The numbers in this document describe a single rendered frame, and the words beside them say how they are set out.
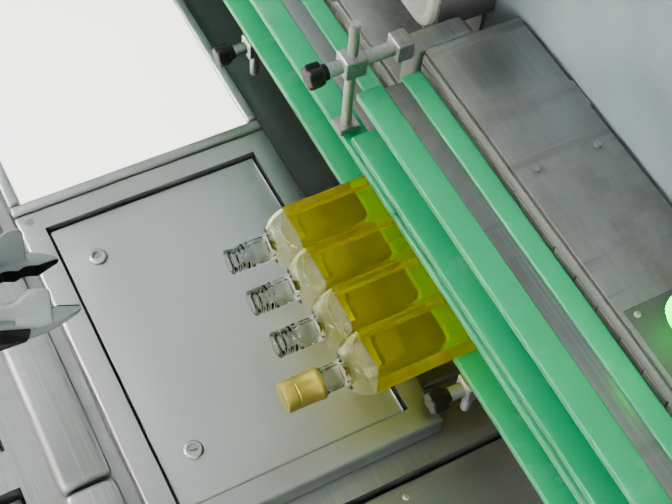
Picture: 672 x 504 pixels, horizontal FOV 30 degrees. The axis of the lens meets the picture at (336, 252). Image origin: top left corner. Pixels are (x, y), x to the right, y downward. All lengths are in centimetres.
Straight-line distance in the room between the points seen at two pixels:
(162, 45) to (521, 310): 74
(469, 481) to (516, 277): 31
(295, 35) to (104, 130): 29
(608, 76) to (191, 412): 58
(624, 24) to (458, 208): 24
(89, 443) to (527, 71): 63
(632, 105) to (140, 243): 62
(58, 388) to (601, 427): 62
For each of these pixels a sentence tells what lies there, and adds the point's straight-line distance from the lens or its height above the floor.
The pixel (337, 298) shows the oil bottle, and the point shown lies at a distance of 132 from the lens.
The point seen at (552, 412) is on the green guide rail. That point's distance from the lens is 125.
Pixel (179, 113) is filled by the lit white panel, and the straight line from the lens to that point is 166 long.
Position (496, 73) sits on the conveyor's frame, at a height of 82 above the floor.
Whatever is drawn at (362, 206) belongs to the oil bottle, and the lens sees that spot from 139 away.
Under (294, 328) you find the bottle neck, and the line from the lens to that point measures 132.
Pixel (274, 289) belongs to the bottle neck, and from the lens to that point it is 134.
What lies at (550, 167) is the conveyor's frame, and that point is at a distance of 129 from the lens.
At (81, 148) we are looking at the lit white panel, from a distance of 164.
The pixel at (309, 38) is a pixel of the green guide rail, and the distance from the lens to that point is 153.
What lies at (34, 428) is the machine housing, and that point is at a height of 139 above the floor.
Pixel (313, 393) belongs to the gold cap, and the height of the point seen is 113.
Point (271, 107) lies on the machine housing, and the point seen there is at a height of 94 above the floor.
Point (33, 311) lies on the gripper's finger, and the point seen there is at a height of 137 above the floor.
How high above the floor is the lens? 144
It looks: 17 degrees down
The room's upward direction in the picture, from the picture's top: 112 degrees counter-clockwise
